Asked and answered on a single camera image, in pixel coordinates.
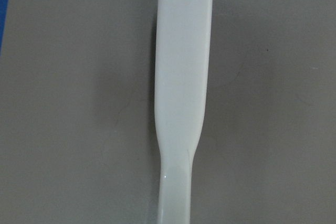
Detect white brush with black bristles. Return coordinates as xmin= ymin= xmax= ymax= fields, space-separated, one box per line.
xmin=154 ymin=0 xmax=213 ymax=223

